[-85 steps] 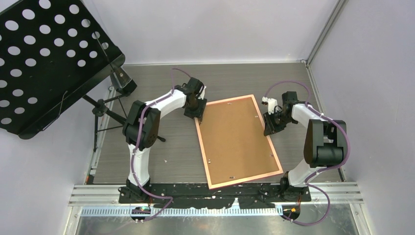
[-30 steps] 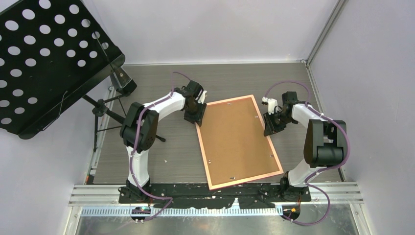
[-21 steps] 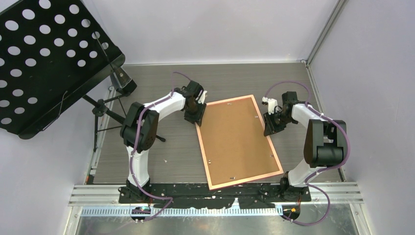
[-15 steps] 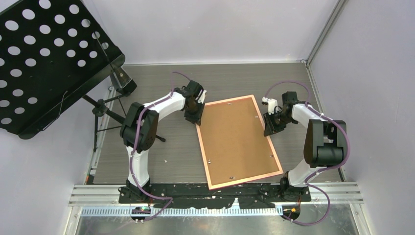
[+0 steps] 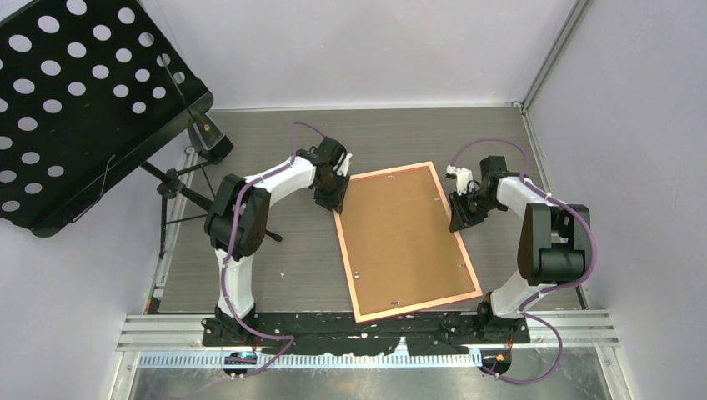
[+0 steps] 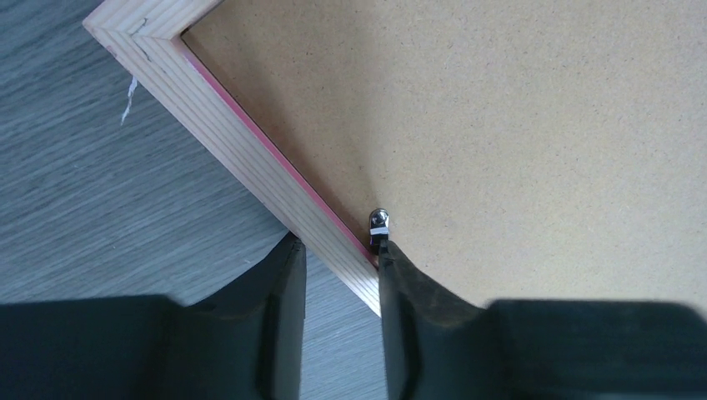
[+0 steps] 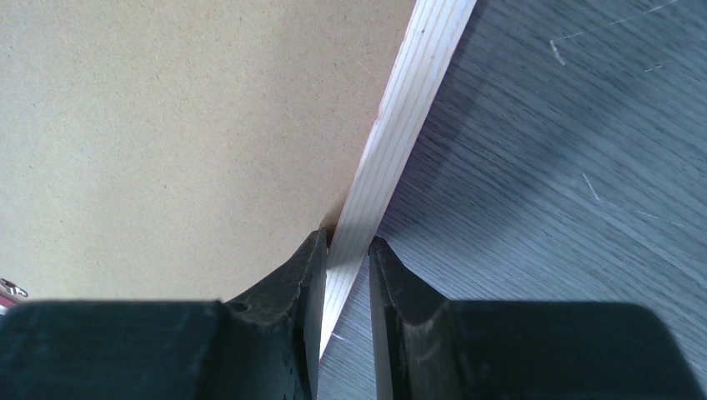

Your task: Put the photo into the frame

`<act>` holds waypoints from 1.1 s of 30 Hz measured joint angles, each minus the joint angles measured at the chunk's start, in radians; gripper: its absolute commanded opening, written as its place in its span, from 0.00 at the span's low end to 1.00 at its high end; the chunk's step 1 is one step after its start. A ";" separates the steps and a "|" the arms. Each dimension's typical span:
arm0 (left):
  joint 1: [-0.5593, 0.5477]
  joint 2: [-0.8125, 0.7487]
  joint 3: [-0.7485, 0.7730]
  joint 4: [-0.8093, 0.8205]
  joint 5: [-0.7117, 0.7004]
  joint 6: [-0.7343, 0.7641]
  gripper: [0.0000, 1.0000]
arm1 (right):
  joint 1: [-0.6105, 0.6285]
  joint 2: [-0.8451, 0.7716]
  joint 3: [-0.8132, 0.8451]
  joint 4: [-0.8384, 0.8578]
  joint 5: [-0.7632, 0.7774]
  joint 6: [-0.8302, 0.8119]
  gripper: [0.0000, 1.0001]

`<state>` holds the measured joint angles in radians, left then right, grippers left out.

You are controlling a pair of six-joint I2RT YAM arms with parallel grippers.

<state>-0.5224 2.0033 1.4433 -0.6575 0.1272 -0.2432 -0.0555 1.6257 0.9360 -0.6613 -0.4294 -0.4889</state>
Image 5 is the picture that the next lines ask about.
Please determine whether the black mounting base plate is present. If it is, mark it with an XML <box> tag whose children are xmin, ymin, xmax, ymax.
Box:
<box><xmin>201</xmin><ymin>311</ymin><xmax>530</xmax><ymax>356</ymax></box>

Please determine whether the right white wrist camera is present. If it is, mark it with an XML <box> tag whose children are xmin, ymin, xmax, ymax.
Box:
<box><xmin>445</xmin><ymin>165</ymin><xmax>475</xmax><ymax>197</ymax></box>

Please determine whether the black perforated music stand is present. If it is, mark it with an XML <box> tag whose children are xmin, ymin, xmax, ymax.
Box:
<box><xmin>1</xmin><ymin>1</ymin><xmax>213</xmax><ymax>238</ymax></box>

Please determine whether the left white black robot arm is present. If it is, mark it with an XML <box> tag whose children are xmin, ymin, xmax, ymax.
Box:
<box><xmin>203</xmin><ymin>137</ymin><xmax>352</xmax><ymax>345</ymax></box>

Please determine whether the purple cable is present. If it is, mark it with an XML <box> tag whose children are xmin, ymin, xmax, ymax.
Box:
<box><xmin>219</xmin><ymin>122</ymin><xmax>327</xmax><ymax>378</ymax></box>
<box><xmin>449</xmin><ymin>137</ymin><xmax>599</xmax><ymax>386</ymax></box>

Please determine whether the aluminium corner profile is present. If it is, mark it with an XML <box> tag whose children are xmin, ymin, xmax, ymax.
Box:
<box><xmin>513</xmin><ymin>0</ymin><xmax>594</xmax><ymax>116</ymax></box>

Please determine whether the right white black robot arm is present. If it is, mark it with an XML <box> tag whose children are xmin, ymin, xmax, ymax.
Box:
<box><xmin>445</xmin><ymin>156</ymin><xmax>592</xmax><ymax>342</ymax></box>

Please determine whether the orange wooden picture frame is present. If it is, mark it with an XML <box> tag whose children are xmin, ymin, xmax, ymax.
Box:
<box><xmin>333</xmin><ymin>161</ymin><xmax>484</xmax><ymax>325</ymax></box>

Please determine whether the brown backing board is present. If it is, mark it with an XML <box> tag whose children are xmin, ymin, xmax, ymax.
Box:
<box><xmin>338</xmin><ymin>165</ymin><xmax>479</xmax><ymax>318</ymax></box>

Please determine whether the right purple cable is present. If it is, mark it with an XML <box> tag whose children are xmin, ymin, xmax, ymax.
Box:
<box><xmin>449</xmin><ymin>137</ymin><xmax>599</xmax><ymax>386</ymax></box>

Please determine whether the aluminium rail front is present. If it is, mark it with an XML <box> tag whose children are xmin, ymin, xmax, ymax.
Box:
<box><xmin>117</xmin><ymin>310</ymin><xmax>619</xmax><ymax>351</ymax></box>

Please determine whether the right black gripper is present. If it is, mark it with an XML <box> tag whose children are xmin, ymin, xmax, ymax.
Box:
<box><xmin>449</xmin><ymin>187</ymin><xmax>503</xmax><ymax>233</ymax></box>

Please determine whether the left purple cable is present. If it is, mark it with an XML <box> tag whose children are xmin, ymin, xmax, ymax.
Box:
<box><xmin>219</xmin><ymin>122</ymin><xmax>327</xmax><ymax>378</ymax></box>

